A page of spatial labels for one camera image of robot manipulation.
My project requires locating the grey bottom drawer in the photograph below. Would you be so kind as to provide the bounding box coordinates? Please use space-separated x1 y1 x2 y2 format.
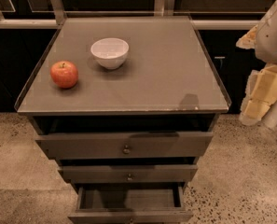
69 183 193 224

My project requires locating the white ceramic bowl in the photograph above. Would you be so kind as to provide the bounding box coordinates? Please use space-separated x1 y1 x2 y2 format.
90 38 130 70

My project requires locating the grey drawer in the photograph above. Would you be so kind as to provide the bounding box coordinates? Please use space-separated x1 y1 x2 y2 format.
59 164 198 184
35 132 213 161
69 183 193 224

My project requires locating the grey middle drawer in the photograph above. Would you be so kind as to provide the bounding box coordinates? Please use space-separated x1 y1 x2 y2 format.
59 164 198 184

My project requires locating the red apple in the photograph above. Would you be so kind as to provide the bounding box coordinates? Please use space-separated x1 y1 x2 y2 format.
50 61 78 89

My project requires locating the grey top drawer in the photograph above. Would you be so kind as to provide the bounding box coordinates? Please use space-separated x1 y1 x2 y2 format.
35 132 213 161

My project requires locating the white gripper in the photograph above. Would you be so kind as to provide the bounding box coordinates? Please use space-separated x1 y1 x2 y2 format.
236 0 277 126

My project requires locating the metal railing frame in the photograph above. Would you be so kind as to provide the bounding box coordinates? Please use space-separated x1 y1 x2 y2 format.
0 0 277 31

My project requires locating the grey drawer cabinet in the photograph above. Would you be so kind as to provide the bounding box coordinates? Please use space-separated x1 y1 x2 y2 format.
14 15 232 224

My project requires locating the white pillar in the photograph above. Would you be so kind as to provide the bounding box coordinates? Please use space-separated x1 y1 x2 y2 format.
262 101 277 128

